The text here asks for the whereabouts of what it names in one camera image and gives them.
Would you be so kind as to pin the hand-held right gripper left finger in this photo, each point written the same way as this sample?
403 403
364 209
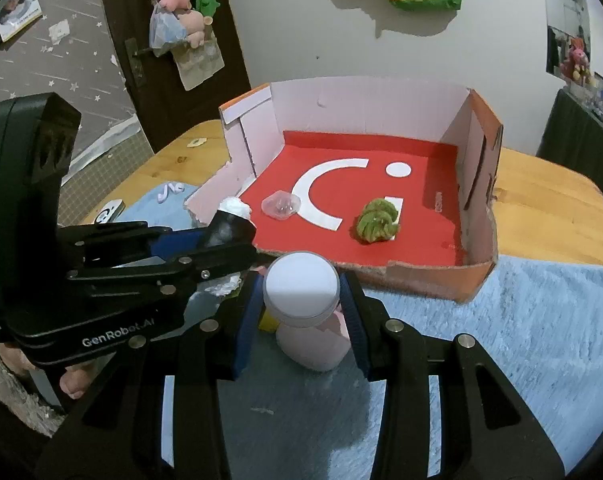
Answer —
246 330

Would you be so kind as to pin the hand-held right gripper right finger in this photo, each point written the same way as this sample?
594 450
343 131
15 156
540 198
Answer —
355 325

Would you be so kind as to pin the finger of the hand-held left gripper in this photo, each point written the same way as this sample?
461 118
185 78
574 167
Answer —
206 267
176 242

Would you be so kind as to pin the black toy with white fluff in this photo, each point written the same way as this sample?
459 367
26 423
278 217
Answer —
229 232

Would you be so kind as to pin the pink jar with white lid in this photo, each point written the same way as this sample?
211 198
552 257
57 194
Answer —
301 285

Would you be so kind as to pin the cardboard box with red inside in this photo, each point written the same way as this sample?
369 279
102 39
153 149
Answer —
381 170

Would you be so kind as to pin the person's left forearm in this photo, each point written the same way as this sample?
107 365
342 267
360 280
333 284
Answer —
11 402

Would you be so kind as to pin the person's left hand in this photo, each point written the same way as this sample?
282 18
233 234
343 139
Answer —
75 382

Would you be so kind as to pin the small yellow toy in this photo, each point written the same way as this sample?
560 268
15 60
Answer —
267 321

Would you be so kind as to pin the small white pink clip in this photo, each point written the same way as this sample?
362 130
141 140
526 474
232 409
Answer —
170 191

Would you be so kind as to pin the small white black case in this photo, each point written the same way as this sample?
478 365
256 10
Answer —
109 211

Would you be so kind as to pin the clear plastic capsule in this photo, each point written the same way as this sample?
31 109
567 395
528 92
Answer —
280 205

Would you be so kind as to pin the small white sticker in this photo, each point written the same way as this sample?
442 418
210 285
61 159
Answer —
196 142

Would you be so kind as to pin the green fluffy toy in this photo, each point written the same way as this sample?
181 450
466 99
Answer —
379 220

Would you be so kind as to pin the light blue fluffy mat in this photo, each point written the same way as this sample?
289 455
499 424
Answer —
481 335

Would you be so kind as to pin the beige paper bag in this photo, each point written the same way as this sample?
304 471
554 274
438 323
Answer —
199 67

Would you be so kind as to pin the clear plastic bag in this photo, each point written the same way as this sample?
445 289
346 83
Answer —
166 30

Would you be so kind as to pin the dark brown door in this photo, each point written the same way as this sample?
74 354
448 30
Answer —
131 10

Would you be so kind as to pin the green plush toy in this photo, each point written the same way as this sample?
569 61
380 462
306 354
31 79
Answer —
206 0

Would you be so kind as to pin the dark cloth-covered table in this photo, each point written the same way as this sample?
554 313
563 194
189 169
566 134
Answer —
576 135

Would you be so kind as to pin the wall poster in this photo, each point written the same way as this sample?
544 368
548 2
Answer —
574 57

